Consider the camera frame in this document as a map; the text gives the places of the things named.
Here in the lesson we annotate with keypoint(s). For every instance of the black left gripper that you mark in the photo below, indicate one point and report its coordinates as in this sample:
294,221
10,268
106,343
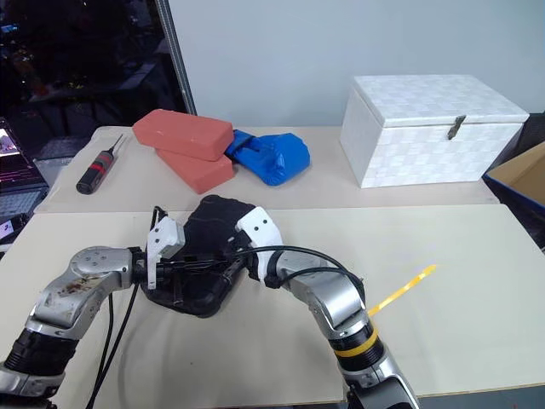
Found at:
170,268

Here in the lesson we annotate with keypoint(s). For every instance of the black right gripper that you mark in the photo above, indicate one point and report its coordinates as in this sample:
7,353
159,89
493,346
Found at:
242,247

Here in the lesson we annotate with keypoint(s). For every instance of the black plastic tool case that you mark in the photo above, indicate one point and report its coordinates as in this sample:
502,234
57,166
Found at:
213,213

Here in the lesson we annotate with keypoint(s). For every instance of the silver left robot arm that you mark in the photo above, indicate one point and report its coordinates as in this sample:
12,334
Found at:
98,262

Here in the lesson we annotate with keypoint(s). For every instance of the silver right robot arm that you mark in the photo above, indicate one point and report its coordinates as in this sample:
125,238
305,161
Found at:
336,298

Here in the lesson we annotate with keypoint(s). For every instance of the red brick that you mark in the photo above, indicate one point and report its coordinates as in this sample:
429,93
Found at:
200,172
183,132

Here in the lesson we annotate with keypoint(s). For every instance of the blue plastic bag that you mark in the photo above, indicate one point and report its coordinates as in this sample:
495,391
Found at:
272,157

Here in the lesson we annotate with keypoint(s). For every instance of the black red electric screwdriver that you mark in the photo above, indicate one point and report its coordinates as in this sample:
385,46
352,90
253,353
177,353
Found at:
98,166

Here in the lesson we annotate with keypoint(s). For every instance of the yellow tape strip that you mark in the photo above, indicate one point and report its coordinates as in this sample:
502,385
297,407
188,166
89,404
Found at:
404,289

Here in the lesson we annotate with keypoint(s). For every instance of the black smartphone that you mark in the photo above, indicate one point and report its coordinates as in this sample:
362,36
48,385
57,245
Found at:
7,230

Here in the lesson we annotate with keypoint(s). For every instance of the open laptop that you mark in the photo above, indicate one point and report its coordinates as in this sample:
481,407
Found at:
17,200

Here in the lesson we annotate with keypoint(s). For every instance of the white woven storage box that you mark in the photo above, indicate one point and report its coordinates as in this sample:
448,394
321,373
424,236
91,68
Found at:
426,162

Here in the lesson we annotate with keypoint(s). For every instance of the metal box latch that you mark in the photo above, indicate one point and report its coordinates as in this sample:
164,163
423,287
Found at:
455,127

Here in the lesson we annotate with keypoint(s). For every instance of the brown cardboard box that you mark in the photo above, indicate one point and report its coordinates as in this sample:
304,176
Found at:
528,170

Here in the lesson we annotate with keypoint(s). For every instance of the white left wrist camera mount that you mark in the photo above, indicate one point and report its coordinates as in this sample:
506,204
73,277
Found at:
164,238

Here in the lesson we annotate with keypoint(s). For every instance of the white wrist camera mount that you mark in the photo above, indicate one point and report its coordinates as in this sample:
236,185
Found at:
262,228
164,238

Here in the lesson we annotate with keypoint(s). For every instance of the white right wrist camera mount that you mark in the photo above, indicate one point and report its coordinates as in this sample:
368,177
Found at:
262,228

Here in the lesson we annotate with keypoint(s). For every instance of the grey metal post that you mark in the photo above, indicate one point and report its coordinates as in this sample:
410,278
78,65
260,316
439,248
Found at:
176,55

